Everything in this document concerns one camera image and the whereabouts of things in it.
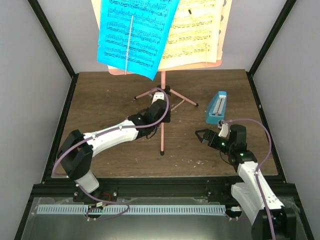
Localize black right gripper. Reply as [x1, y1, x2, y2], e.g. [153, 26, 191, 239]
[194, 129, 233, 154]

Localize blue metronome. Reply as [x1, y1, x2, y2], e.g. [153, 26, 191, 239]
[205, 91, 227, 125]

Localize sheet music pages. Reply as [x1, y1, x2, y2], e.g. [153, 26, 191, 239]
[159, 0, 224, 70]

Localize teal paper strip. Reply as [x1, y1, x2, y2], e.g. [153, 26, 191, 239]
[97, 0, 179, 80]

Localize pink music stand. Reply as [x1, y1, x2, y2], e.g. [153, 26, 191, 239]
[90, 0, 233, 156]

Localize clear plastic metronome cover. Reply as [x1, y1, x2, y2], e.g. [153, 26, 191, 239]
[213, 96, 226, 116]

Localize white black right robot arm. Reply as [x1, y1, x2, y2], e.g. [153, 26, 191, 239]
[195, 122, 297, 240]

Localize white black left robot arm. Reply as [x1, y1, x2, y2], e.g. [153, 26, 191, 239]
[55, 99, 170, 202]

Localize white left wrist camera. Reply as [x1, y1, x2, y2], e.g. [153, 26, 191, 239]
[151, 91, 165, 104]

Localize black right frame post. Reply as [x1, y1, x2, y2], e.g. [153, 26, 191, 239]
[248, 0, 297, 76]

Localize black frame post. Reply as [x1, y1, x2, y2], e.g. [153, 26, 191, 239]
[26, 0, 77, 79]
[248, 0, 297, 76]

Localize light blue slotted cable duct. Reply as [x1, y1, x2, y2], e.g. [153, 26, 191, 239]
[36, 204, 226, 216]

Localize black left frame post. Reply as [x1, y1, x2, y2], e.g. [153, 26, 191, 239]
[26, 0, 77, 79]

